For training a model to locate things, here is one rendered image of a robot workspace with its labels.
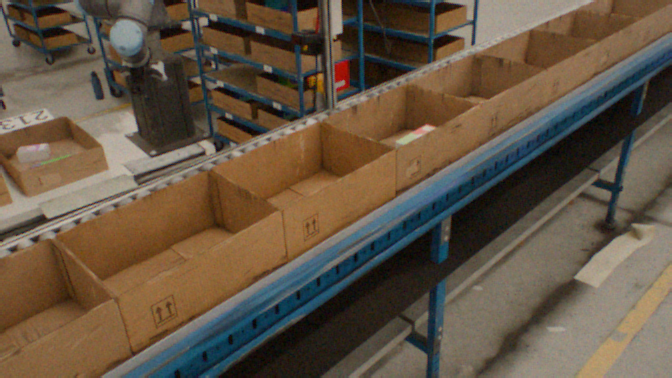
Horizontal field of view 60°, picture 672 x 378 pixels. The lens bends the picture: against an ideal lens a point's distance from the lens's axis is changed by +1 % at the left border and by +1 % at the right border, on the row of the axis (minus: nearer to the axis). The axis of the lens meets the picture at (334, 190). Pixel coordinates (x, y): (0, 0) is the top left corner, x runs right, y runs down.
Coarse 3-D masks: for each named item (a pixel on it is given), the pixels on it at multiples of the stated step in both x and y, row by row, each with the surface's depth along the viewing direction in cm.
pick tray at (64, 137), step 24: (48, 120) 230; (0, 144) 222; (24, 144) 227; (48, 144) 233; (72, 144) 232; (96, 144) 213; (24, 168) 216; (48, 168) 199; (72, 168) 204; (96, 168) 210; (24, 192) 201
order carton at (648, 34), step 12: (600, 0) 276; (612, 0) 285; (624, 0) 282; (636, 0) 278; (648, 0) 275; (660, 0) 271; (612, 12) 288; (624, 12) 284; (636, 12) 280; (648, 12) 276; (660, 12) 254; (648, 24) 249; (660, 24) 259; (648, 36) 254; (660, 36) 265; (636, 48) 250
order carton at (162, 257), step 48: (192, 192) 146; (240, 192) 139; (96, 240) 132; (144, 240) 141; (192, 240) 148; (240, 240) 123; (144, 288) 110; (192, 288) 118; (240, 288) 128; (144, 336) 114
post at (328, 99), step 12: (324, 0) 230; (324, 12) 232; (324, 24) 235; (324, 36) 237; (324, 48) 241; (324, 60) 244; (324, 72) 246; (324, 84) 249; (324, 96) 252; (336, 96) 259
